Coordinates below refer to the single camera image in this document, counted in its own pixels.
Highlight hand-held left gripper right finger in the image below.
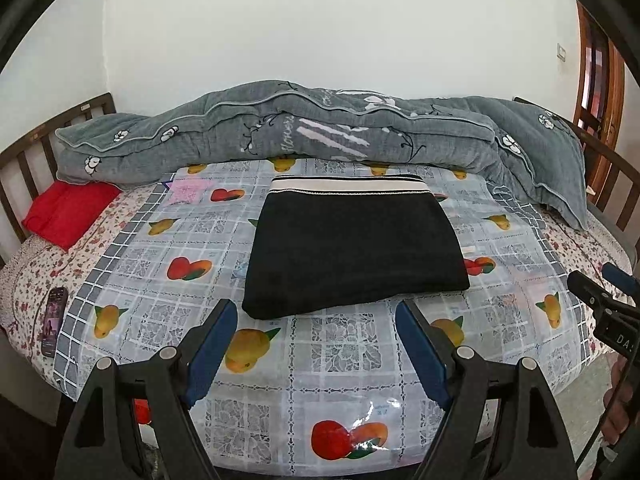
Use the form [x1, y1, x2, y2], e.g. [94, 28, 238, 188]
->
[394, 299, 581, 480]

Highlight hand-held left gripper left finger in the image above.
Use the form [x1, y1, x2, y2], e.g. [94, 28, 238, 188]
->
[55, 299, 239, 480]

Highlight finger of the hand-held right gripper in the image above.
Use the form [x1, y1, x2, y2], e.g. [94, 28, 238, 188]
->
[566, 270, 610, 307]
[601, 261, 640, 297]

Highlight black pants with white stripe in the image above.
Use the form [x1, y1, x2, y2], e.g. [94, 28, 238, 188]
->
[242, 175, 471, 320]

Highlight person's right hand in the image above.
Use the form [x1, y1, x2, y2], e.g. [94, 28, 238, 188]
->
[602, 355, 635, 443]

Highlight clear fruit print bed cover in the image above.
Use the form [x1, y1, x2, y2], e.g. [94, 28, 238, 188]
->
[52, 157, 608, 471]

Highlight dark wooden slatted footboard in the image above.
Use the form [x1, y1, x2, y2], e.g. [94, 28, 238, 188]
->
[514, 96, 640, 261]

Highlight black smartphone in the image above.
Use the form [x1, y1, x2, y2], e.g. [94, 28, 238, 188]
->
[42, 287, 69, 358]

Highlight red pillow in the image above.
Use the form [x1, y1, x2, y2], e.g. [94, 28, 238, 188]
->
[22, 181, 122, 252]

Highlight brown wooden door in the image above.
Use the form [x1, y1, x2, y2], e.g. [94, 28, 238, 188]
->
[572, 0, 626, 151]

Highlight grey flower print quilt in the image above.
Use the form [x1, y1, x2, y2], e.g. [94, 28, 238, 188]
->
[54, 79, 590, 232]

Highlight dark wooden slatted headboard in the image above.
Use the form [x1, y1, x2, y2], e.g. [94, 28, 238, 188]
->
[0, 92, 117, 266]

